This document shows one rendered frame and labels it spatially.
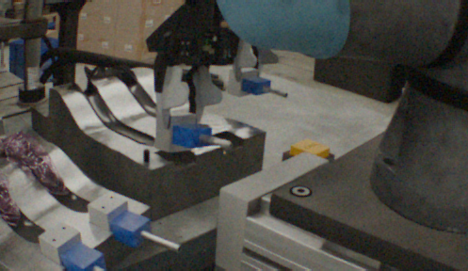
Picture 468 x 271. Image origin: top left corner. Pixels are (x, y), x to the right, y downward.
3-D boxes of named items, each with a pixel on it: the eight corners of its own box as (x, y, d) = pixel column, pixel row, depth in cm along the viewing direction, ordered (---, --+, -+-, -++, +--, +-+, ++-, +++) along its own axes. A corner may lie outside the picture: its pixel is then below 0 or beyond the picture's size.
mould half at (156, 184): (261, 177, 91) (268, 106, 86) (152, 222, 73) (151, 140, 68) (110, 107, 122) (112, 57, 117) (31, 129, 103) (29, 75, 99)
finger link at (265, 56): (274, 83, 101) (271, 42, 96) (252, 76, 105) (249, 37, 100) (283, 78, 103) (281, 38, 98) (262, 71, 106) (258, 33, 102)
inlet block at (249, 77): (292, 105, 99) (295, 80, 97) (277, 110, 95) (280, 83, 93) (243, 89, 107) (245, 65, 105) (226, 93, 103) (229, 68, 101)
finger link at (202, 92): (217, 131, 73) (211, 70, 70) (189, 125, 77) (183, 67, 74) (232, 125, 75) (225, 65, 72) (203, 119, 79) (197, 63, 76)
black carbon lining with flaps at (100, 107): (217, 139, 88) (220, 87, 85) (146, 162, 77) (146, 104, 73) (111, 94, 109) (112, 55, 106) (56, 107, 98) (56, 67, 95)
